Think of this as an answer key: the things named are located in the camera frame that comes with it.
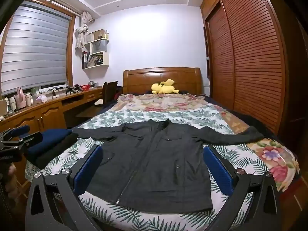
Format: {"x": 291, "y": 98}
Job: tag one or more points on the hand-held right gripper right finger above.
{"x": 217, "y": 170}

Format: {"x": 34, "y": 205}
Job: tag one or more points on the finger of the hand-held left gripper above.
{"x": 20, "y": 130}
{"x": 31, "y": 139}

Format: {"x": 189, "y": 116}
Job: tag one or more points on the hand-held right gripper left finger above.
{"x": 87, "y": 170}

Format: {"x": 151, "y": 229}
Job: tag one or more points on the black jacket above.
{"x": 154, "y": 161}

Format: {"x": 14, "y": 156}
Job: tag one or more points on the person's left hand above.
{"x": 11, "y": 178}

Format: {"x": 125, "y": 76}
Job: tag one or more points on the navy folded cloth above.
{"x": 53, "y": 136}

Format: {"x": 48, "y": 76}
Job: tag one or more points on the black folded cloth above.
{"x": 55, "y": 154}

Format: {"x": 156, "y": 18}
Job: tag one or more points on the cardboard box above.
{"x": 3, "y": 108}

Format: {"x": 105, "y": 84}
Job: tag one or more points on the pink bottle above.
{"x": 21, "y": 101}

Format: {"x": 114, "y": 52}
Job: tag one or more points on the wooden desk cabinet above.
{"x": 50, "y": 115}

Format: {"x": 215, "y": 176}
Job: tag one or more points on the white bottle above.
{"x": 28, "y": 99}

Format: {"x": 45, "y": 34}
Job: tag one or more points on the pink tissue box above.
{"x": 41, "y": 99}

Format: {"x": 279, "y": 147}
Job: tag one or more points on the person's dark clothing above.
{"x": 3, "y": 209}

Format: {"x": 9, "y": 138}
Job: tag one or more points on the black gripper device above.
{"x": 72, "y": 89}

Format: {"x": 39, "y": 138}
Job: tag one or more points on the red basket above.
{"x": 85, "y": 87}

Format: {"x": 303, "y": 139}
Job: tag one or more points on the dark wooden chair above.
{"x": 109, "y": 91}

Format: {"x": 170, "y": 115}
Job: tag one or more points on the silver metal pot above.
{"x": 93, "y": 83}

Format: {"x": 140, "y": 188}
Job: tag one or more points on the floral blanket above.
{"x": 168, "y": 103}

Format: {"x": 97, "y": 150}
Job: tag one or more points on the grey window blind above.
{"x": 36, "y": 48}

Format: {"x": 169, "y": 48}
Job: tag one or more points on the black binder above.
{"x": 84, "y": 60}

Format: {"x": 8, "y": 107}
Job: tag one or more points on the yellow plush toy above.
{"x": 163, "y": 87}

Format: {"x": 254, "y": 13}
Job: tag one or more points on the row of books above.
{"x": 95, "y": 60}

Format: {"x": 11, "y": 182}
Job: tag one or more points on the wooden headboard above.
{"x": 139, "y": 79}

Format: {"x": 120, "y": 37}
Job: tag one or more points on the tied beige curtain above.
{"x": 80, "y": 32}

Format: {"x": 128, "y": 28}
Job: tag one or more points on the grey paper bag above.
{"x": 98, "y": 45}

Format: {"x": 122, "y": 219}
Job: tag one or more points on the wooden louvred wardrobe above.
{"x": 252, "y": 53}

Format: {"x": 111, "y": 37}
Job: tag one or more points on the wooden window frame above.
{"x": 70, "y": 53}

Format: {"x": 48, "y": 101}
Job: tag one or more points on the white wall shelf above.
{"x": 105, "y": 59}

